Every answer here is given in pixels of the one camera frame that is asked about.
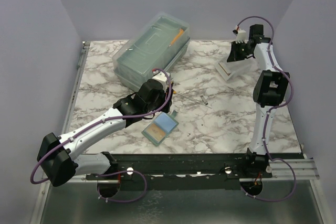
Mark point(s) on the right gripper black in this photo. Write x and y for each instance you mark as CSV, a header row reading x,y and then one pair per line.
x,y
233,56

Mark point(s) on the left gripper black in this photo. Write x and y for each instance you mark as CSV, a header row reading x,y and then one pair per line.
x,y
165,96

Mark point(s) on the white card tray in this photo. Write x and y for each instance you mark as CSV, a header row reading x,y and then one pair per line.
x,y
237,68

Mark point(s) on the green leather card holder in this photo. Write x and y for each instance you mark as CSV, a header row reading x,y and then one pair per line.
x,y
167,122

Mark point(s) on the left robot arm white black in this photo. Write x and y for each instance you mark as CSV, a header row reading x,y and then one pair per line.
x,y
62,157

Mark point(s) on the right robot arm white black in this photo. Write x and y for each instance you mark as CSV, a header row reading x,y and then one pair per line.
x,y
268,93

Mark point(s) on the stack of cards in tray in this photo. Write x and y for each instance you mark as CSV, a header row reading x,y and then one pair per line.
x,y
224,68

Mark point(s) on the gold card in holder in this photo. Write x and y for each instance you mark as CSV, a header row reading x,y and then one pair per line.
x,y
155,132

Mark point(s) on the small metal clip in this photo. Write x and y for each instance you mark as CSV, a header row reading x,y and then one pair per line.
x,y
204,100

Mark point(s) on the clear plastic storage box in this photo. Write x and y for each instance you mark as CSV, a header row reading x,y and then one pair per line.
x,y
149,49

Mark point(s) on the orange tool inside box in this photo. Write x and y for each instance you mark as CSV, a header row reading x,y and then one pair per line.
x,y
180,33

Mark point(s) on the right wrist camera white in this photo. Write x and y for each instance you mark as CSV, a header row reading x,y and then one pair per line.
x,y
241,35

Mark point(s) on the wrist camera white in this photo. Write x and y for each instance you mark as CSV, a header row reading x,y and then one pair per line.
x,y
241,35
161,78

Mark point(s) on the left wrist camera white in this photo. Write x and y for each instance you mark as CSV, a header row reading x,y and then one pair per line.
x,y
161,78

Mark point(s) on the black front mounting rail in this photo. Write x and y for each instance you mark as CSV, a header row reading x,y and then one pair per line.
x,y
192,171

